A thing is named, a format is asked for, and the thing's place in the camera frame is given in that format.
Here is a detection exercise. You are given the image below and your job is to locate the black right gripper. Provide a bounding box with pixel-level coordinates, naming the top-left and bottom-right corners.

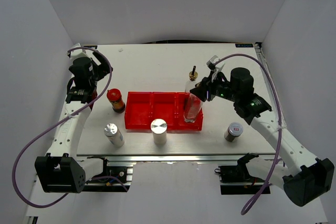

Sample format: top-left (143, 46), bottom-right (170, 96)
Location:
top-left (189, 71), bottom-right (239, 103)

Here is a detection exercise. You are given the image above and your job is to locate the clear glass bottle gold spout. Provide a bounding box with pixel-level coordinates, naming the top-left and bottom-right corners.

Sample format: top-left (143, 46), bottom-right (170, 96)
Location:
top-left (183, 93), bottom-right (203, 123)

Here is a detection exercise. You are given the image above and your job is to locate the glass bottle with dark sauce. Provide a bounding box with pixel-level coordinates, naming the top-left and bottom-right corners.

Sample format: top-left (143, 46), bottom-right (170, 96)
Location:
top-left (185, 66), bottom-right (198, 94)

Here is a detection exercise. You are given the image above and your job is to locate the red-lid sauce jar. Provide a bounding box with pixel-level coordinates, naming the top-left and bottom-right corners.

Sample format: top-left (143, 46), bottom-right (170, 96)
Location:
top-left (107, 89), bottom-right (125, 113)

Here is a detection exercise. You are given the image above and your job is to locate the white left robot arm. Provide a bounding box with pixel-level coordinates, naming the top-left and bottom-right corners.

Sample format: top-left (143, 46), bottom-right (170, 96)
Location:
top-left (35, 50), bottom-right (112, 193)

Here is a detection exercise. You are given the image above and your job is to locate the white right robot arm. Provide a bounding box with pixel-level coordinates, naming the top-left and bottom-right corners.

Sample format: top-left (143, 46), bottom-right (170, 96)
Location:
top-left (191, 68), bottom-right (334, 207)

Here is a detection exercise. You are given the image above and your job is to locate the white-lid brown spice jar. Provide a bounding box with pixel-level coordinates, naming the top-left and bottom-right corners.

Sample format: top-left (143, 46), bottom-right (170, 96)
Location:
top-left (224, 122), bottom-right (244, 142)

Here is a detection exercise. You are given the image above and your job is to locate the silver-top white cylinder canister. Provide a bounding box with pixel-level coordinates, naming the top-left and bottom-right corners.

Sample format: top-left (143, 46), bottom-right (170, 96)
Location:
top-left (150, 119), bottom-right (167, 145)

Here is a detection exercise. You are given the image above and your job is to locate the red three-compartment tray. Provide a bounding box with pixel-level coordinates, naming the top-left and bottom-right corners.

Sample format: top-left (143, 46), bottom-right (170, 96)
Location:
top-left (124, 92), bottom-right (203, 131)

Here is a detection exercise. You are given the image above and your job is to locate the blue right corner sticker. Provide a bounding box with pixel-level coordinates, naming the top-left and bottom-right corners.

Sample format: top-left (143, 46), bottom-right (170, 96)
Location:
top-left (235, 43), bottom-right (254, 48)

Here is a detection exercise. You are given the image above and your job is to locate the silver-lid white shaker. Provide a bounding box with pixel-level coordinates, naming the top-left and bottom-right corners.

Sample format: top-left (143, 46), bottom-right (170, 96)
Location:
top-left (103, 123), bottom-right (124, 147)

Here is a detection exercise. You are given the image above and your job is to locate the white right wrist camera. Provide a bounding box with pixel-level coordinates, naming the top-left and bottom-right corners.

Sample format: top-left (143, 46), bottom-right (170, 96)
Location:
top-left (206, 55), bottom-right (225, 82)

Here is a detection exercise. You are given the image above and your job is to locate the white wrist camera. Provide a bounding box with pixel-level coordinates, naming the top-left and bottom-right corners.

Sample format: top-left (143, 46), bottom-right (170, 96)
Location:
top-left (206, 55), bottom-right (225, 82)
top-left (67, 43), bottom-right (89, 61)

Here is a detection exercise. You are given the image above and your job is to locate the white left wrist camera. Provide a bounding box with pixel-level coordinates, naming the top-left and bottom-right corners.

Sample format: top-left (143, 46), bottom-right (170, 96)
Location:
top-left (67, 43), bottom-right (89, 61)

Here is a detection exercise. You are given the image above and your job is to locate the aluminium side rail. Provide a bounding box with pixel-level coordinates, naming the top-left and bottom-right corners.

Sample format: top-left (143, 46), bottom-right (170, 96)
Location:
top-left (254, 42), bottom-right (287, 127)

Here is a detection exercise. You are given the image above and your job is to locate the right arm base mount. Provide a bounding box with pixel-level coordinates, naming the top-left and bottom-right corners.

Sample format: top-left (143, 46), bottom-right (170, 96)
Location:
top-left (214, 153), bottom-right (264, 195)

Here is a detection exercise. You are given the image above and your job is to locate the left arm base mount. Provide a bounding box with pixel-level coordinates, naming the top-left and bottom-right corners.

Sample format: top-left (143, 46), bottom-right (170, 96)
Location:
top-left (83, 157), bottom-right (132, 193)

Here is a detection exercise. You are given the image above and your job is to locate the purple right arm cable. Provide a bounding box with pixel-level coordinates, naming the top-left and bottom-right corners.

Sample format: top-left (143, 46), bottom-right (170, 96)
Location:
top-left (214, 54), bottom-right (283, 216)

